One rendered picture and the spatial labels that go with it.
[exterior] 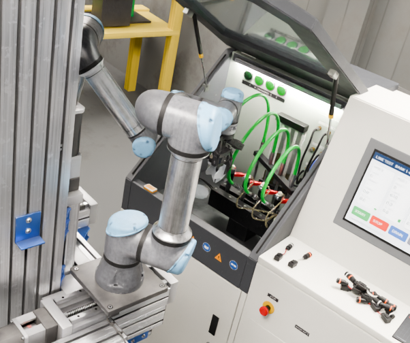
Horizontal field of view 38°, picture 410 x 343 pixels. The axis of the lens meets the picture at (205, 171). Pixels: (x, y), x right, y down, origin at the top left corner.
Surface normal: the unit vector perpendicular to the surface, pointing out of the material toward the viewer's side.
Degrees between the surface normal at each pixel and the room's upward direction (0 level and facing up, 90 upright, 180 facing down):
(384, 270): 76
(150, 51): 90
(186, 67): 90
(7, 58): 90
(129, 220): 8
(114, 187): 0
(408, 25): 90
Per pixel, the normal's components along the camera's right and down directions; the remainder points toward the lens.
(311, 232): -0.57, 0.07
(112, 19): 0.59, 0.50
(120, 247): -0.30, 0.43
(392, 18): -0.74, 0.21
